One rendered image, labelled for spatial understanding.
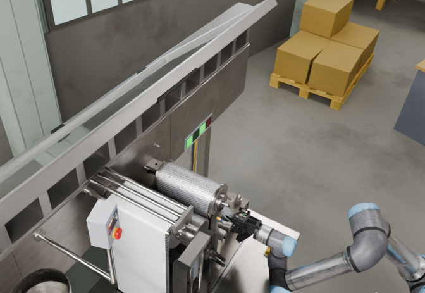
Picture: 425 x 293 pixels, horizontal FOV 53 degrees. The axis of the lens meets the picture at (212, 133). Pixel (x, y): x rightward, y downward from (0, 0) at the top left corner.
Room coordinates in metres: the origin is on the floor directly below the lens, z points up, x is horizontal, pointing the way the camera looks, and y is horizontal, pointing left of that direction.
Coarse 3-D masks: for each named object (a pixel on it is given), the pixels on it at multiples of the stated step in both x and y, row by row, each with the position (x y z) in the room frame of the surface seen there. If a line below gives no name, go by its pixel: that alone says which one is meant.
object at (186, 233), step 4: (184, 224) 0.91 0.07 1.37; (188, 224) 0.92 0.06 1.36; (180, 228) 0.90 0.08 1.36; (184, 228) 0.90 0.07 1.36; (188, 228) 0.90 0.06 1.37; (192, 228) 0.90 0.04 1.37; (196, 228) 0.90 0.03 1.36; (180, 232) 0.89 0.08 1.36; (184, 232) 0.88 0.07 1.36; (188, 232) 0.88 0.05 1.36; (192, 232) 0.88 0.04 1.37; (196, 232) 0.89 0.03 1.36; (176, 236) 0.88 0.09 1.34; (180, 236) 0.88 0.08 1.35; (184, 236) 0.87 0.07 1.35; (188, 236) 0.87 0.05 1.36; (192, 236) 0.87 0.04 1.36; (184, 240) 0.87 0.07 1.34; (188, 240) 0.86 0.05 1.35; (188, 244) 0.86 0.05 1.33
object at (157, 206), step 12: (108, 168) 1.06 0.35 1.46; (96, 180) 1.00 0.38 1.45; (108, 180) 1.01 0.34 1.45; (132, 180) 1.01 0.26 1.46; (120, 192) 0.97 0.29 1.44; (132, 192) 0.96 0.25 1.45; (144, 192) 0.98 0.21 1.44; (156, 192) 0.96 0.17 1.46; (132, 204) 0.92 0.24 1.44; (144, 204) 0.92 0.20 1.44; (156, 204) 0.91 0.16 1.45; (168, 204) 0.93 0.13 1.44; (180, 204) 0.92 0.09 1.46; (156, 216) 0.87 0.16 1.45; (168, 216) 0.88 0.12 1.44; (180, 216) 0.87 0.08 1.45
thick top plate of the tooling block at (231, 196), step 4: (228, 192) 1.38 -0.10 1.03; (232, 192) 1.38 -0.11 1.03; (228, 196) 1.36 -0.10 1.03; (232, 196) 1.36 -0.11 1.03; (228, 200) 1.34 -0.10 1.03; (232, 200) 1.34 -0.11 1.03; (244, 200) 1.34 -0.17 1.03; (248, 200) 1.34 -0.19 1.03; (232, 204) 1.31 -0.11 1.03; (236, 204) 1.31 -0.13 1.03; (240, 204) 1.31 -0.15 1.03; (244, 204) 1.32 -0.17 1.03; (248, 204) 1.34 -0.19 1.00; (232, 208) 1.29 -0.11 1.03; (236, 208) 1.29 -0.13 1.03; (244, 208) 1.30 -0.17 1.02; (236, 212) 1.27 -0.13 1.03
